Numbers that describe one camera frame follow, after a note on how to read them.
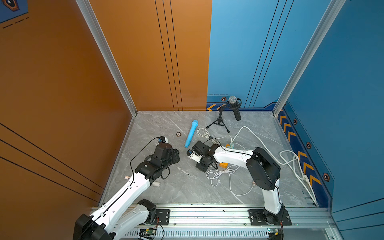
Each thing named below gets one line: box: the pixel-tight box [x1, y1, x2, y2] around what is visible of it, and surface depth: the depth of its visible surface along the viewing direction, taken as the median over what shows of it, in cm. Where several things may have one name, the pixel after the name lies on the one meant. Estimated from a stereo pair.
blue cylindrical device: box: [184, 119, 199, 148], surface depth 107 cm
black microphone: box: [226, 95, 242, 121], surface depth 96 cm
